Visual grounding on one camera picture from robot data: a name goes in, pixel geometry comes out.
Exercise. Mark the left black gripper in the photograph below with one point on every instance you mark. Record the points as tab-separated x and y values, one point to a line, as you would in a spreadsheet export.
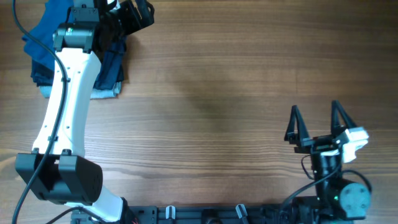
135	24

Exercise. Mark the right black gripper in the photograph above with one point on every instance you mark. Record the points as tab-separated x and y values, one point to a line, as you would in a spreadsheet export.
316	144

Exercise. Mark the blue polo shirt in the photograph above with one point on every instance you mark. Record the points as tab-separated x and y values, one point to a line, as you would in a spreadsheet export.
55	13

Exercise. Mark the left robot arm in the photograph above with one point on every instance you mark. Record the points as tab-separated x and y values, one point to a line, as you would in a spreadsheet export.
56	169

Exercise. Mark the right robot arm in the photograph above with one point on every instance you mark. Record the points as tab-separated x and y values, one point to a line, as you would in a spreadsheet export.
330	197

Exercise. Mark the navy blue folded garment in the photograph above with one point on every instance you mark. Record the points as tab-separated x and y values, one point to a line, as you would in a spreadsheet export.
111	68

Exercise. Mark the light grey folded garment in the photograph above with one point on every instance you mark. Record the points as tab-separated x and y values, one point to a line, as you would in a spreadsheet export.
95	94

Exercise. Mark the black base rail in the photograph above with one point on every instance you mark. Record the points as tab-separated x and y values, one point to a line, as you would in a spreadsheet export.
233	215

